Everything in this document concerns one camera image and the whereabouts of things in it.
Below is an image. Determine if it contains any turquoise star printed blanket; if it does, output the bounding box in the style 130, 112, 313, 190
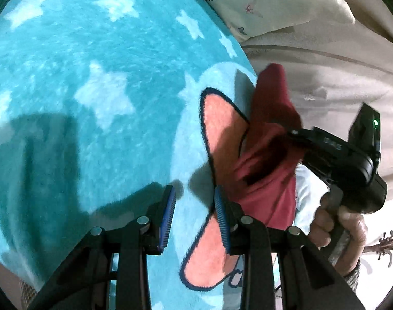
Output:
0, 0, 300, 310

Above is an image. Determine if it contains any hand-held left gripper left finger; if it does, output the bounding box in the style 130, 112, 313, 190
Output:
27, 185, 177, 310

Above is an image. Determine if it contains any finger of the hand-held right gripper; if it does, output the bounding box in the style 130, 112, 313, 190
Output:
286, 128, 317, 146

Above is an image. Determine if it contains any white floral bed sheet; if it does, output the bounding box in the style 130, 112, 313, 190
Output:
293, 165, 393, 301

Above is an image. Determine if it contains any dark red sweater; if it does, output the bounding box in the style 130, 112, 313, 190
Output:
233, 63, 303, 231

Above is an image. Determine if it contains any floral printed pillow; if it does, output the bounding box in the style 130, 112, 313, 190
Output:
180, 0, 357, 43

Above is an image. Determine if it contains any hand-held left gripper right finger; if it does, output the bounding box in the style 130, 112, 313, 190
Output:
214, 185, 366, 310

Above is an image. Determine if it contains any person's grey knit sweater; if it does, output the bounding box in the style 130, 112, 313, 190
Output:
19, 278, 39, 309

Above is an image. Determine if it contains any person's right hand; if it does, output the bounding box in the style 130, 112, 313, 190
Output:
309, 192, 369, 277

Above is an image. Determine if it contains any person's right forearm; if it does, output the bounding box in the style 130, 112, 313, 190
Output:
342, 258, 362, 295

